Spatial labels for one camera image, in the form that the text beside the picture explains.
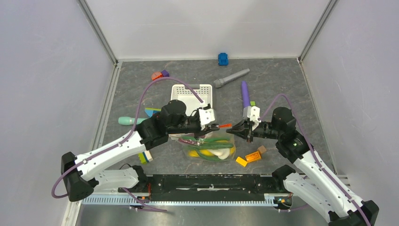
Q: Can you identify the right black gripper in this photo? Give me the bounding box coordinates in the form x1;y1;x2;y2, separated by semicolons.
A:
226;118;282;143

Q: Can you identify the green chili pepper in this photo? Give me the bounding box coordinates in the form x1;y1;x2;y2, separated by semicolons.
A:
178;136;230;145

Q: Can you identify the dark green cucumber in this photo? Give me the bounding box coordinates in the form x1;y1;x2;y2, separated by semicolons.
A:
200;142;234;150

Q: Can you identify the clear zip top bag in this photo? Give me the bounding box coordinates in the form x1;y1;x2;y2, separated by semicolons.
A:
177;123;236;162

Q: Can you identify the yellow banana bunch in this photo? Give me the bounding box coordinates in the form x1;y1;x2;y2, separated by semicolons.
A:
188;148;235;160

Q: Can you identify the white garlic bulb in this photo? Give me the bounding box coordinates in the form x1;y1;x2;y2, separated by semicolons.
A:
208;148;230;160

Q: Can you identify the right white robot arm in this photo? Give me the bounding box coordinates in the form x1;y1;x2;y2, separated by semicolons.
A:
227;106;379;226

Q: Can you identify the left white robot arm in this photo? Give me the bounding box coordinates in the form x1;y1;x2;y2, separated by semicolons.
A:
60;100;219;202

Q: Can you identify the brown wooden cube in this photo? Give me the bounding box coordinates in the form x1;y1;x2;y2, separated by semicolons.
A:
257;145;267;154

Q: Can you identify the purple toy microphone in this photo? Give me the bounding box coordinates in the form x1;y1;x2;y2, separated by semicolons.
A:
241;81;251;108

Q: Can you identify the orange transparent brick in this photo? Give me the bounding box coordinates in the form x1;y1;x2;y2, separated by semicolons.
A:
245;151;262;163

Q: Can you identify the white perforated plastic basket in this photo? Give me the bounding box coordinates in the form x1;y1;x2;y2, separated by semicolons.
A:
170;84;213;116

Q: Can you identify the yellow flat brick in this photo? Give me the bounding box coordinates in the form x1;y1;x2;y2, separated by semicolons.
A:
236;157;248;167

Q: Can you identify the grey toy microphone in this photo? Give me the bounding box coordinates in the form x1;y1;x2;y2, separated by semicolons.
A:
213;68;250;88

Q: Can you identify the colourful block stack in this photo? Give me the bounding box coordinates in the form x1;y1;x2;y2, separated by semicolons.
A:
144;108;161;117

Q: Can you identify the purple small block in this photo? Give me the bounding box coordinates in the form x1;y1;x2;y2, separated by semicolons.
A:
161;70;169;77

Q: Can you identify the blue toy car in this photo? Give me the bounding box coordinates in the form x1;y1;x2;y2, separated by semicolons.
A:
218;53;229;66

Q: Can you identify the green blue white block stack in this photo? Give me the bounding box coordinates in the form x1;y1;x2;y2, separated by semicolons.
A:
138;151;153;164

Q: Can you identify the mint green toy microphone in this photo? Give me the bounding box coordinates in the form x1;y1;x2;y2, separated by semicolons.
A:
118;116;145;126

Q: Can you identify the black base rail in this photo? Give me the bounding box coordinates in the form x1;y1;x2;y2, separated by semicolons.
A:
128;174;288;204

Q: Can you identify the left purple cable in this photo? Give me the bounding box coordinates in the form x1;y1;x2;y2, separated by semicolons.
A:
51;76;207;213

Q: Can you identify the purple cable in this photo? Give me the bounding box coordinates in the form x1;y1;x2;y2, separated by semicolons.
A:
51;76;207;213
258;93;372;226

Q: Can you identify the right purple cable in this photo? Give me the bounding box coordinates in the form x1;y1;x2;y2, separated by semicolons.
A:
258;93;372;226

